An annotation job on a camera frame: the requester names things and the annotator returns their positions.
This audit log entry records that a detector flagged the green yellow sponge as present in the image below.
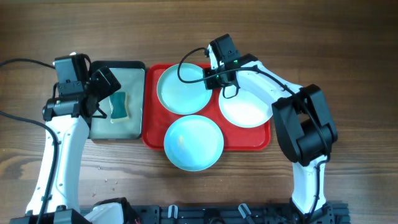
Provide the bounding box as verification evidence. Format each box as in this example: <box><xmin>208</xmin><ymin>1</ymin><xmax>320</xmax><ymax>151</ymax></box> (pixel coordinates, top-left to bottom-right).
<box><xmin>109</xmin><ymin>91</ymin><xmax>129</xmax><ymax>123</ymax></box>

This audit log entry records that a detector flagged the mint green plate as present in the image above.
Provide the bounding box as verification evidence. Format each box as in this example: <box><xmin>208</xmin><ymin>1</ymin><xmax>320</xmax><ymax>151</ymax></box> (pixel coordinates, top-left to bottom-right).
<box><xmin>156</xmin><ymin>64</ymin><xmax>212</xmax><ymax>115</ymax></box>

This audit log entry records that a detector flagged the white plate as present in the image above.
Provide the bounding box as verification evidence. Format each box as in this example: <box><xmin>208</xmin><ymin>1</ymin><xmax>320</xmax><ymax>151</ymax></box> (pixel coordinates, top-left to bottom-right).
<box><xmin>218</xmin><ymin>86</ymin><xmax>272</xmax><ymax>128</ymax></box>

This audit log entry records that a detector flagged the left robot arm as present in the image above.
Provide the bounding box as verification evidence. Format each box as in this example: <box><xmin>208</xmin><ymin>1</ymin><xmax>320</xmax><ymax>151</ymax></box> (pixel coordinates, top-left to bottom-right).
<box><xmin>10</xmin><ymin>114</ymin><xmax>140</xmax><ymax>223</ymax></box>

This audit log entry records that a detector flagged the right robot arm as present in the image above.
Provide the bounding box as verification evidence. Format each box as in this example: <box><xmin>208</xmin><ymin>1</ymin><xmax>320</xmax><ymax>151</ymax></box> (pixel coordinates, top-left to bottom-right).
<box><xmin>205</xmin><ymin>53</ymin><xmax>338</xmax><ymax>218</ymax></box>

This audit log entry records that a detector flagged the black water tray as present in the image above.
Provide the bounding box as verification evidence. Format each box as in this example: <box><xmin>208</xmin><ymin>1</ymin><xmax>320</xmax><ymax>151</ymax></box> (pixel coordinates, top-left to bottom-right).
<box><xmin>89</xmin><ymin>60</ymin><xmax>146</xmax><ymax>140</ymax></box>

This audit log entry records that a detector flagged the red plastic tray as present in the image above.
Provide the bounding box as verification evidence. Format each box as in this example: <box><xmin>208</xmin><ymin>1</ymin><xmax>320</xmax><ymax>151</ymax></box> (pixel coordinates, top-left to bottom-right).
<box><xmin>141</xmin><ymin>63</ymin><xmax>271</xmax><ymax>151</ymax></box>

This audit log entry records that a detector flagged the light blue plate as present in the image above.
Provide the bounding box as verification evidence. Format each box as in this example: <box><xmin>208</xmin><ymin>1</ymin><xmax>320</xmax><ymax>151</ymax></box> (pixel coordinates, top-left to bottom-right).
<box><xmin>164</xmin><ymin>115</ymin><xmax>224</xmax><ymax>172</ymax></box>

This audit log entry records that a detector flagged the black mounting rail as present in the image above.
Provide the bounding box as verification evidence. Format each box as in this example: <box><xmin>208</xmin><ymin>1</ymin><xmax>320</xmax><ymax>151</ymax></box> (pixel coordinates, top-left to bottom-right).
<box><xmin>132</xmin><ymin>202</ymin><xmax>351</xmax><ymax>224</ymax></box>

